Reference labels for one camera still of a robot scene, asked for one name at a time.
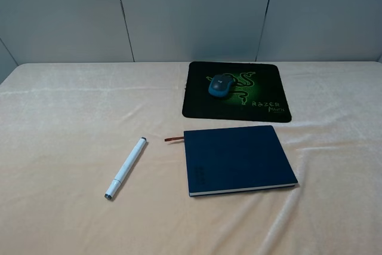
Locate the blue and black computer mouse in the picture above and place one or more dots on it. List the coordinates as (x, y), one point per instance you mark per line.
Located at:
(220, 85)

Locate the beige velvet tablecloth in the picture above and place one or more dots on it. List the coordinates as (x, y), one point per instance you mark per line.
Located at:
(66, 130)

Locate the white marker pen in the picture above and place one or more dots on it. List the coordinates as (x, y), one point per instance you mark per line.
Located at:
(125, 169)

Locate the brown notebook ribbon bookmark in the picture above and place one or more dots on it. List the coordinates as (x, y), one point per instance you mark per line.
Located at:
(172, 139)

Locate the black green Razer mouse pad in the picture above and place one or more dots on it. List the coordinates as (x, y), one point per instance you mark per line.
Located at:
(257, 93)

